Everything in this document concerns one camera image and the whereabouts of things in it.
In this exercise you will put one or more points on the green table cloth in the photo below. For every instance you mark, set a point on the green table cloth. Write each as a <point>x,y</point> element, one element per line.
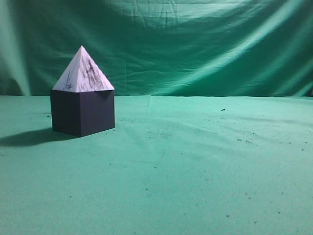
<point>171,166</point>

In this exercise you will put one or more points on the dark purple cube block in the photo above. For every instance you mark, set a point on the dark purple cube block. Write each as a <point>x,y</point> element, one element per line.
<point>82,114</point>

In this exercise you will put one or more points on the green backdrop cloth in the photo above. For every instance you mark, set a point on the green backdrop cloth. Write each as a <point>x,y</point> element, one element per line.
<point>161,47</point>

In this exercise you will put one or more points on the white smudged square pyramid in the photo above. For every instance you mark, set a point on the white smudged square pyramid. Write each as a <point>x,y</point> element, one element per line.
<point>82,75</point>

